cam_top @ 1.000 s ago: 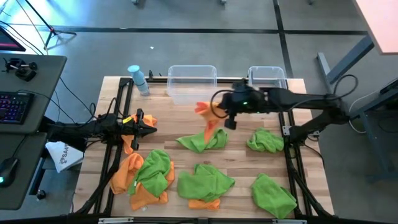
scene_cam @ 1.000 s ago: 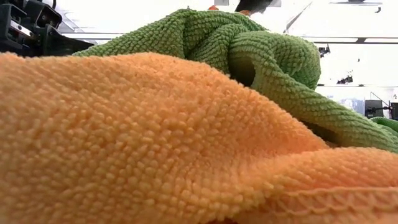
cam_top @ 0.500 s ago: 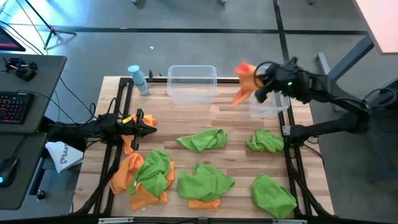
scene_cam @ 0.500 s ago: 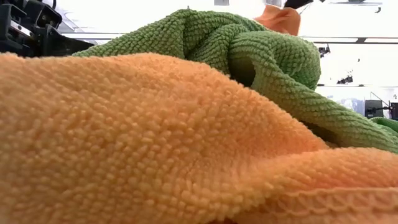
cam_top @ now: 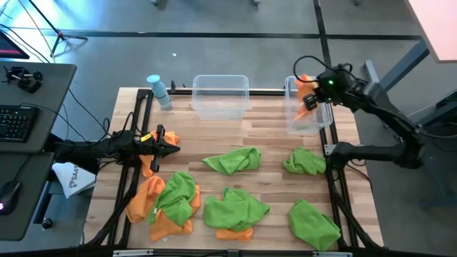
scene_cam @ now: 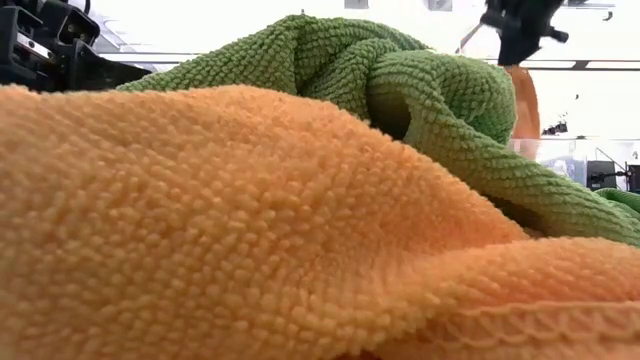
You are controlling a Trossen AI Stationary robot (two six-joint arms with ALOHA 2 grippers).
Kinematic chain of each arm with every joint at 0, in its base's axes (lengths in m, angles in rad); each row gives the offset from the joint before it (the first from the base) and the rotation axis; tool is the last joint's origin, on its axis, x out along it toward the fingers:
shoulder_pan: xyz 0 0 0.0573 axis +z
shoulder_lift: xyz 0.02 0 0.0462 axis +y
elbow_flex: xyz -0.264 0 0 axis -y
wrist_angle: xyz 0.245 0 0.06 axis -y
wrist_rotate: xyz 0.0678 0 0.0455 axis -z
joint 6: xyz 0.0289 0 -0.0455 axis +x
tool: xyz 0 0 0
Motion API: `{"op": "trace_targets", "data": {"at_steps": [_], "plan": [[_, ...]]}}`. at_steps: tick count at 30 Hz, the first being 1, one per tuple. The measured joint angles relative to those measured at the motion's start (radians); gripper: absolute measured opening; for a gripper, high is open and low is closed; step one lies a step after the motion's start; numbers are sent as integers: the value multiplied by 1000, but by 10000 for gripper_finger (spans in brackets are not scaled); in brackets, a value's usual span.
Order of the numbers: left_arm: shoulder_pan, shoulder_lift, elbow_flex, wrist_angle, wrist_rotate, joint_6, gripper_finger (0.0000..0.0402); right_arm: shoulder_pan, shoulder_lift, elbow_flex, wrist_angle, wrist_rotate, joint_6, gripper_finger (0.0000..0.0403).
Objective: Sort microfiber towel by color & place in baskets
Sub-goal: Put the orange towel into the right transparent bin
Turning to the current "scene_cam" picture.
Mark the green microfiber towel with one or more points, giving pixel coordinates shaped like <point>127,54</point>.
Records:
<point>440,100</point>
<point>622,199</point>

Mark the black ceiling track fixture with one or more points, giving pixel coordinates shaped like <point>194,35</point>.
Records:
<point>555,128</point>

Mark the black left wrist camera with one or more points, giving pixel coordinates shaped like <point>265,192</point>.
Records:
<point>70,22</point>

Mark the clear plastic bin with label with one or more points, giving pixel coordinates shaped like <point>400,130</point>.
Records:
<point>560,160</point>

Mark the black computer monitor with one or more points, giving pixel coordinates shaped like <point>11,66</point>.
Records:
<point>601,175</point>
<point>635,179</point>

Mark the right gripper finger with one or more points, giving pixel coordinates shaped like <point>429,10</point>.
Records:
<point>517,47</point>

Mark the large orange microfiber towel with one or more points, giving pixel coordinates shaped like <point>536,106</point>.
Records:
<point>200,225</point>

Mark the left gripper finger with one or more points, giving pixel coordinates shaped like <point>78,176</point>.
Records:
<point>105,70</point>

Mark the black desk camera arm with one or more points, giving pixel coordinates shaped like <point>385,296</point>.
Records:
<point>607,175</point>

